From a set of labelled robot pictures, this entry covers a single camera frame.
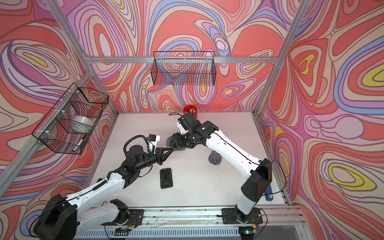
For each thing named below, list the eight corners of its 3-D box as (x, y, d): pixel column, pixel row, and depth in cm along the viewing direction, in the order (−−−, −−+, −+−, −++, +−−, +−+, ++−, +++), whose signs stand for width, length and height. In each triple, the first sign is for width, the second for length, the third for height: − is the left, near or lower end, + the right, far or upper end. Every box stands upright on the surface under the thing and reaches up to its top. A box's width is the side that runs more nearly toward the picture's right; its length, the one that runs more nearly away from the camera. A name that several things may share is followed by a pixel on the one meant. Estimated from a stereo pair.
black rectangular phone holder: (160, 189, 84) (160, 187, 82) (160, 170, 91) (159, 168, 89) (173, 187, 85) (173, 185, 83) (171, 168, 92) (171, 166, 90)
